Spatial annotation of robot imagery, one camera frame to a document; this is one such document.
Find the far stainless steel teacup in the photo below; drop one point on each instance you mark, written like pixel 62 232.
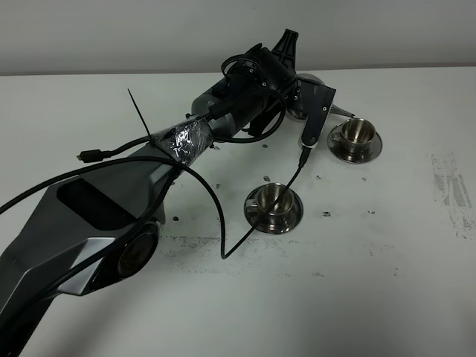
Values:
pixel 354 135

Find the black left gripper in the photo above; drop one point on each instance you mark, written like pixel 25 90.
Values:
pixel 260 68

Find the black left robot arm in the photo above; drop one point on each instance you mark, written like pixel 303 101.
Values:
pixel 100 224

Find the near stainless steel saucer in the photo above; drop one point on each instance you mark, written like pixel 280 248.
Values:
pixel 280 226

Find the stainless steel teacup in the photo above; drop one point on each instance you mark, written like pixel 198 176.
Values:
pixel 273 202
pixel 354 135

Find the far stainless steel saucer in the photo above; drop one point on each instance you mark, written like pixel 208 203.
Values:
pixel 363 157

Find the stainless steel teapot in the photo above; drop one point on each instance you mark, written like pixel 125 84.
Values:
pixel 297 110

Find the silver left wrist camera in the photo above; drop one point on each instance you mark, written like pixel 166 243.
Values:
pixel 317 115

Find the stainless steel saucer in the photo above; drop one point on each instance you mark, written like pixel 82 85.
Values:
pixel 280 226
pixel 363 157

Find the near stainless steel teacup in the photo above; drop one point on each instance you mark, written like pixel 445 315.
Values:
pixel 273 202

